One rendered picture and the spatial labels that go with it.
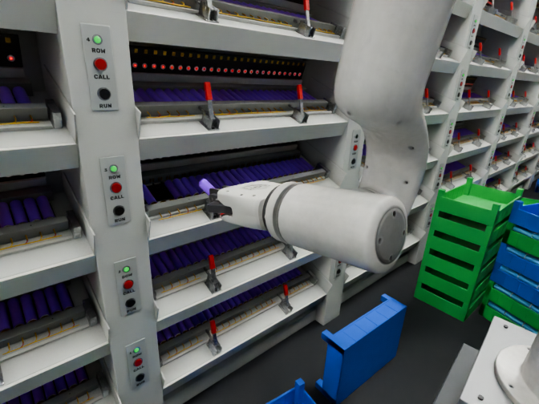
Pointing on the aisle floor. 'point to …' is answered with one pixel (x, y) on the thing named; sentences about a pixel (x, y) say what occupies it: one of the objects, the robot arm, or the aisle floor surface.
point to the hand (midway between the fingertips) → (224, 196)
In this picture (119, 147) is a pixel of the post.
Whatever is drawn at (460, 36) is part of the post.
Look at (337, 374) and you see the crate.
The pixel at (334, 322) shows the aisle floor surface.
